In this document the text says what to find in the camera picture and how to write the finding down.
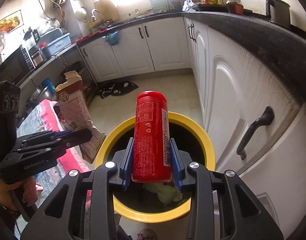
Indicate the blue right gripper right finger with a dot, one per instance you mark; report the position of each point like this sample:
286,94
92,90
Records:
177,168

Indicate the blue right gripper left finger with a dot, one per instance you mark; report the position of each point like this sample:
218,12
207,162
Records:
125,171

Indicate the torn paper carton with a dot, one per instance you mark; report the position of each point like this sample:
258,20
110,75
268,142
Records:
73,106

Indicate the yellow rimmed trash bin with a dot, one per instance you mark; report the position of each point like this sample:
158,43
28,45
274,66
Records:
197,131

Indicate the white kitchen base cabinets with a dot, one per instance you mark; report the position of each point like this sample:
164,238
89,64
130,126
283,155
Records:
256,125

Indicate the person's left hand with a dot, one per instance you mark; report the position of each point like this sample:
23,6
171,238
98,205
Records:
29,196

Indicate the hello kitty patterned tablecloth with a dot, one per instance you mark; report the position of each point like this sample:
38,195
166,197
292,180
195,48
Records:
59,182

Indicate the steel cooking pot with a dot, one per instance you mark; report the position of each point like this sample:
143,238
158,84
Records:
40,94

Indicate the black floor mat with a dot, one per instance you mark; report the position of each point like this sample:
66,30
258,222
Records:
115,88

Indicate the black microwave oven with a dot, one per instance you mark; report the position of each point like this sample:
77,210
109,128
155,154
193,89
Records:
16,68

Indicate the metal shelf rack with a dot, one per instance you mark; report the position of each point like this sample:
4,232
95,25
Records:
67,59

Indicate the blue plastic storage box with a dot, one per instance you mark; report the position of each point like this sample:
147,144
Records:
53,41

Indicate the black blender jug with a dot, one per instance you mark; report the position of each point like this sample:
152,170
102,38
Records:
31,38

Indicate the blue hanging basket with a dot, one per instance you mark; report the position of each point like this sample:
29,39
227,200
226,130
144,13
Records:
112,39

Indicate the black stone countertop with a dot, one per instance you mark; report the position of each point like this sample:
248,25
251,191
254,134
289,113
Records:
281,50

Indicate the grey electric kettle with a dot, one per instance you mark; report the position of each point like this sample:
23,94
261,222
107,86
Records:
278,12

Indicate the fruit picture on wall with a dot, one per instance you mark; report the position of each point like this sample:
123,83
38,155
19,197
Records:
11,22

